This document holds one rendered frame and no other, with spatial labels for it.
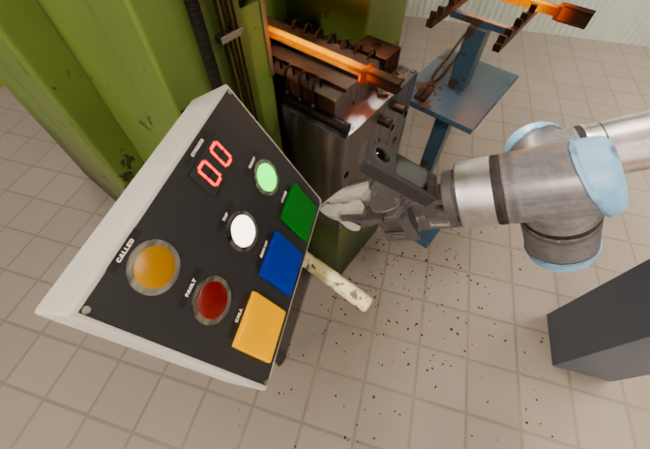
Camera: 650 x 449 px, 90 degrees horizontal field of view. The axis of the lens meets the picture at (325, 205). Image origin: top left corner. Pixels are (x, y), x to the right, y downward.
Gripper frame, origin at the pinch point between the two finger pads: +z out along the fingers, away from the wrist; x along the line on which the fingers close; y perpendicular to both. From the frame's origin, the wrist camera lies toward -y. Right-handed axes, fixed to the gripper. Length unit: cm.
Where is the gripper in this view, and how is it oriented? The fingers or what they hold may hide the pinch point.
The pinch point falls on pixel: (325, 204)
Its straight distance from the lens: 52.9
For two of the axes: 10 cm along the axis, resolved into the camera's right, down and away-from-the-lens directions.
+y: 4.9, 5.9, 6.4
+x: 2.3, -7.9, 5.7
